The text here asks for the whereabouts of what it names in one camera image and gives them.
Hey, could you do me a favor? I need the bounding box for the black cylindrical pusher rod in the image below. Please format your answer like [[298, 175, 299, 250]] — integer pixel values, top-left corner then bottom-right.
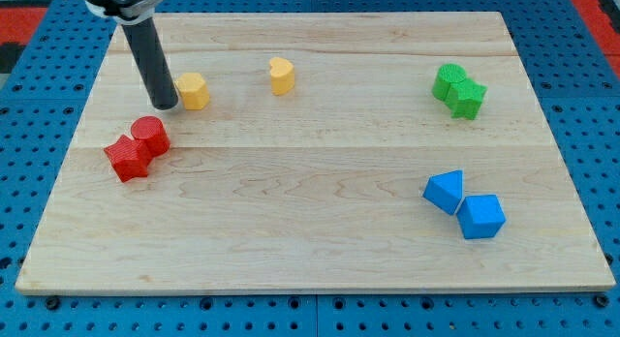
[[122, 17, 178, 110]]

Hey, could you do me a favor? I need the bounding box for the yellow hexagon block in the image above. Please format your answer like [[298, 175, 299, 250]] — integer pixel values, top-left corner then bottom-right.
[[175, 73, 210, 110]]

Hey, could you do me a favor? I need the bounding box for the red cylinder block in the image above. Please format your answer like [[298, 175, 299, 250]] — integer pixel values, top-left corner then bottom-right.
[[130, 116, 171, 157]]

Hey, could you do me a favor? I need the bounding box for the red star block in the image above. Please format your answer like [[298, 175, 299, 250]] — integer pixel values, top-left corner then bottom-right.
[[104, 135, 152, 182]]

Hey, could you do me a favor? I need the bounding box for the yellow heart block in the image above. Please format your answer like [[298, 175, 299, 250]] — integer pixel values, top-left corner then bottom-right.
[[269, 57, 295, 96]]

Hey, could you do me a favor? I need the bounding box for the green cylinder block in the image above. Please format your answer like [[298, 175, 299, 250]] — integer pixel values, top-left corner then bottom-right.
[[431, 63, 467, 101]]

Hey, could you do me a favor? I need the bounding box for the green star block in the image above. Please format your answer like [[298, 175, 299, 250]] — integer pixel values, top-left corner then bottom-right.
[[445, 78, 487, 120]]

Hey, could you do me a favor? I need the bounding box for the blue triangle block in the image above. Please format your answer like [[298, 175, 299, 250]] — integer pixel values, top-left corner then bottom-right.
[[422, 169, 464, 215]]

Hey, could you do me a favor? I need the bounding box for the blue cube block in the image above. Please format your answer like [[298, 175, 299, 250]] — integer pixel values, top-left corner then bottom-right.
[[456, 195, 506, 239]]

